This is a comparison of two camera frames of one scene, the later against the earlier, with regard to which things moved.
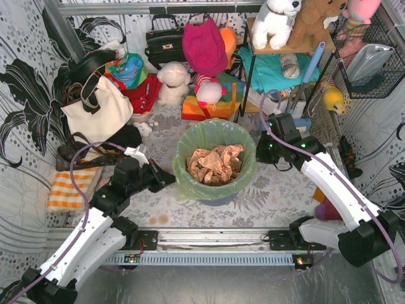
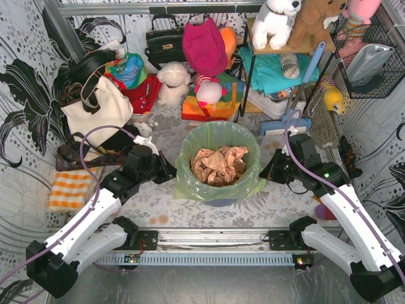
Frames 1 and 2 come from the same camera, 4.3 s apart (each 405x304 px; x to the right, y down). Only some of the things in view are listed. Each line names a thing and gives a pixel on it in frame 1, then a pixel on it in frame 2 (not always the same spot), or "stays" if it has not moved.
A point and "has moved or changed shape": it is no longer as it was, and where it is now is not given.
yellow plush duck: (333, 97) stays
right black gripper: (264, 152) to (271, 170)
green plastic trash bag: (209, 133) has moved or changed shape
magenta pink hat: (204, 47) stays
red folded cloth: (143, 97) stays
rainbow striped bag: (226, 108) stays
